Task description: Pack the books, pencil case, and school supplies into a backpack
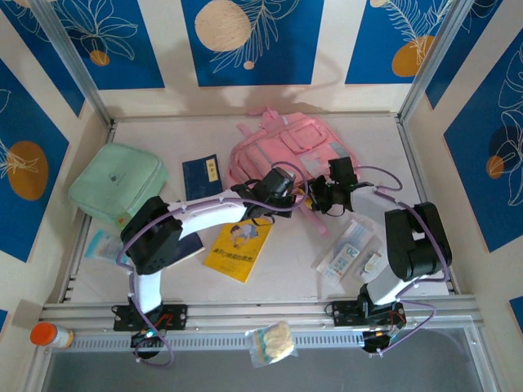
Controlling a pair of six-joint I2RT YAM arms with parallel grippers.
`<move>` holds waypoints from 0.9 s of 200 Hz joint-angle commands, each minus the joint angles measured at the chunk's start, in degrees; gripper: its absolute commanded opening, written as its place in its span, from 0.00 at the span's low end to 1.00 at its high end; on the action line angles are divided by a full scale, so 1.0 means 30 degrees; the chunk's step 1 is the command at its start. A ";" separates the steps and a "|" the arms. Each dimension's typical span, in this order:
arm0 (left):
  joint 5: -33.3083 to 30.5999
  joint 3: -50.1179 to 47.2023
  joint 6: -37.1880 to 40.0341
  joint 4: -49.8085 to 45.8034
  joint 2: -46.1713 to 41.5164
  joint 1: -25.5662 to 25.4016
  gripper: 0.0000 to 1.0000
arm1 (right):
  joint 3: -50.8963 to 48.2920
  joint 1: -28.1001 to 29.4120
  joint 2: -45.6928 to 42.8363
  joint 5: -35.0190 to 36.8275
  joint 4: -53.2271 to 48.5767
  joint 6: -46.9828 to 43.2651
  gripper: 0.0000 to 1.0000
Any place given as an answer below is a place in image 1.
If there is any yellow paperback book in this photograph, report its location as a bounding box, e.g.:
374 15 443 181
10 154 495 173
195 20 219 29
203 218 274 283

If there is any clear bag of stationery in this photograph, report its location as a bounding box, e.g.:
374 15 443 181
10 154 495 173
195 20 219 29
316 218 387 287

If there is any pink backpack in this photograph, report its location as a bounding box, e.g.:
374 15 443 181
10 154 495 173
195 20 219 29
228 106 363 238

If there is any dark blue book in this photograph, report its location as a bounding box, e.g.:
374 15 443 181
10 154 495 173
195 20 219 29
181 154 225 202
173 232 205 262

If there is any clear bag with yellow snacks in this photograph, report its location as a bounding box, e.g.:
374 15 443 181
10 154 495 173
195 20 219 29
244 320 297 368

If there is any mint green zip pouch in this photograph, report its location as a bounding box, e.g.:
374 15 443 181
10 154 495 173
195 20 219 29
67 142 169 225

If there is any clear teal plastic packet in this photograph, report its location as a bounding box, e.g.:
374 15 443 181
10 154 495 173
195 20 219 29
84 229 131 265

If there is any orange capped white bottle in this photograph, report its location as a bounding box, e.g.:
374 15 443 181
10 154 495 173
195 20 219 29
29 321 75 350

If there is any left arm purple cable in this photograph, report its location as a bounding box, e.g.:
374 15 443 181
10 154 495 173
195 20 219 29
116 162 308 368

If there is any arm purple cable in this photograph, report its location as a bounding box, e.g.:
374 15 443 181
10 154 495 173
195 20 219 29
116 162 308 368
355 165 454 359

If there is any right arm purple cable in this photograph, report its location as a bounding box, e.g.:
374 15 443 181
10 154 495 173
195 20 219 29
355 165 454 359

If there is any aluminium frame rail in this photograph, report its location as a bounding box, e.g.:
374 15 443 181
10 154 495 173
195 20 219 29
40 296 479 327

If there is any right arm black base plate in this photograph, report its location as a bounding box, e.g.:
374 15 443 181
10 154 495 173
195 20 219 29
330 300 406 327

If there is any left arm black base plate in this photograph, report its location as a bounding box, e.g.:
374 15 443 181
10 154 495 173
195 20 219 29
113 302 190 332

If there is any grey slotted cable duct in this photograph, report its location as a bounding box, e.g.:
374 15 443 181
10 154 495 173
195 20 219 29
67 329 477 352

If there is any aluminium frame post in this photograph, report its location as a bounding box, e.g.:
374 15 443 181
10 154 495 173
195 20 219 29
30 0 114 127
398 0 477 123

